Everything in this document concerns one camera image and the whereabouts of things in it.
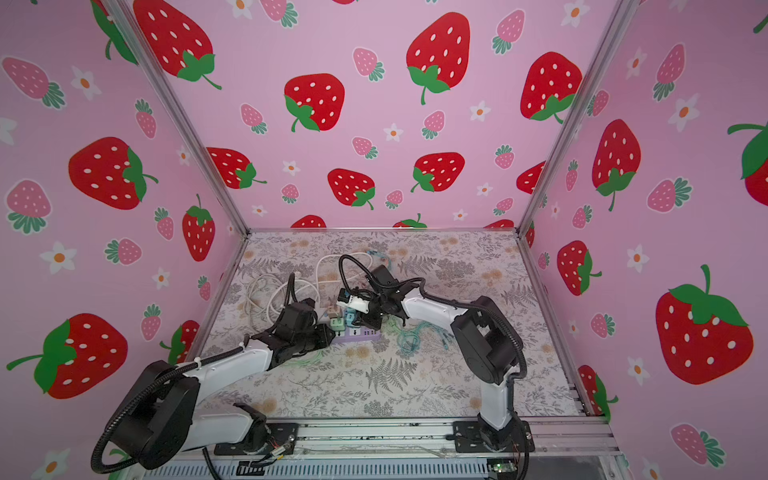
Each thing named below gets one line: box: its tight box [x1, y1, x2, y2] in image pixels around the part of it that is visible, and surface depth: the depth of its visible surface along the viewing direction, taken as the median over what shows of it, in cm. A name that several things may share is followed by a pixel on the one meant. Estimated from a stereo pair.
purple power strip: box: [333, 326, 382, 344], surface depth 92 cm
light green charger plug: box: [330, 317, 346, 331], surface depth 89 cm
